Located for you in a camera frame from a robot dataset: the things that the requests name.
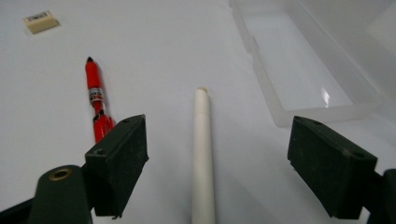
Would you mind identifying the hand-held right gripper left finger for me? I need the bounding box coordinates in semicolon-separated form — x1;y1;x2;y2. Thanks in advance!
84;114;150;219

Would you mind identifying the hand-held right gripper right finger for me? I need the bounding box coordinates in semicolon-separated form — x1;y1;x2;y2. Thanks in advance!
287;115;379;220

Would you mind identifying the red pen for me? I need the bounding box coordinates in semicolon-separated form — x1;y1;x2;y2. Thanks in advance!
84;56;116;145

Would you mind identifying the white pen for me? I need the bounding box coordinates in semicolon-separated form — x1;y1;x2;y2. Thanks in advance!
191;86;217;224

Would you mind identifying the clear plastic pencil case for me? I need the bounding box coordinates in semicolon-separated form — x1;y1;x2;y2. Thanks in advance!
228;0;396;128

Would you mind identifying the cream eraser with label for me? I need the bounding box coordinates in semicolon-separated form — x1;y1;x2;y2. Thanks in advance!
21;9;61;35

